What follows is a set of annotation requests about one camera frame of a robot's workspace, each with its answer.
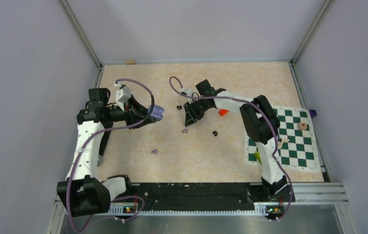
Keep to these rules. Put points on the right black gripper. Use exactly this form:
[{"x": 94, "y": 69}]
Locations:
[{"x": 192, "y": 116}]

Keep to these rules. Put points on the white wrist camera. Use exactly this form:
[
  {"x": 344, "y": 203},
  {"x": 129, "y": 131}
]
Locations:
[
  {"x": 188, "y": 93},
  {"x": 123, "y": 94}
]

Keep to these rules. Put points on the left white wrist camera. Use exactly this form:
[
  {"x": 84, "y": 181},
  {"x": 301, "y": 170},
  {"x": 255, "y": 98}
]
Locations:
[{"x": 123, "y": 94}]

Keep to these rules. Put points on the small wooden block at wall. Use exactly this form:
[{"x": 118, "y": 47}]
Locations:
[{"x": 130, "y": 62}]

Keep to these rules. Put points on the purple object beside table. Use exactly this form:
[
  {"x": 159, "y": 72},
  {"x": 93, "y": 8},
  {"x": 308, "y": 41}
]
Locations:
[{"x": 312, "y": 113}]

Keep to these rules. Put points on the cream chess piece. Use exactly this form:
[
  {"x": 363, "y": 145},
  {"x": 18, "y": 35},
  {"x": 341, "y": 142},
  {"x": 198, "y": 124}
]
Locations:
[{"x": 283, "y": 140}]

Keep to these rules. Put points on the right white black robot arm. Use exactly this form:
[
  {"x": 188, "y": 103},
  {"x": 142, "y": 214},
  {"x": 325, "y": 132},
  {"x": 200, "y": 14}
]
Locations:
[{"x": 260, "y": 122}]

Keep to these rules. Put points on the purple grey earbud charging case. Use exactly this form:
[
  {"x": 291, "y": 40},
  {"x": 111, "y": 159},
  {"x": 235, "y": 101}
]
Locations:
[{"x": 156, "y": 113}]

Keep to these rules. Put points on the wooden letter cube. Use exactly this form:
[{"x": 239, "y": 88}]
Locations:
[{"x": 302, "y": 126}]

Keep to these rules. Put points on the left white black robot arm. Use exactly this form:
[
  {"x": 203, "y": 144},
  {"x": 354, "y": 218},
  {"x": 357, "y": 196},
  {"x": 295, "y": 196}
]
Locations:
[{"x": 81, "y": 192}]

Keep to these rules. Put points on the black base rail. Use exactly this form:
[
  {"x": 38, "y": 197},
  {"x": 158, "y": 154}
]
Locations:
[{"x": 199, "y": 197}]

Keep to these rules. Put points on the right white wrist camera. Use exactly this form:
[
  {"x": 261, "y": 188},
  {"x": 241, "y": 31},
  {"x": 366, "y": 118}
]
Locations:
[{"x": 188, "y": 93}]

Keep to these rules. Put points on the red block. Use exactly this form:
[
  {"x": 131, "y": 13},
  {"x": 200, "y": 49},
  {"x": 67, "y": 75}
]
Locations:
[{"x": 223, "y": 112}]

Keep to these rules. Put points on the lime green white brick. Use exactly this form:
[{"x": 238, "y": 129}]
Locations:
[{"x": 257, "y": 156}]

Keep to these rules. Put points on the green white chessboard mat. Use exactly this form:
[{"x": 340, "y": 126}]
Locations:
[{"x": 300, "y": 153}]

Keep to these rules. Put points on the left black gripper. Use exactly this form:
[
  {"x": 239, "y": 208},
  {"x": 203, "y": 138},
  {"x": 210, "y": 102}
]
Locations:
[{"x": 134, "y": 106}]

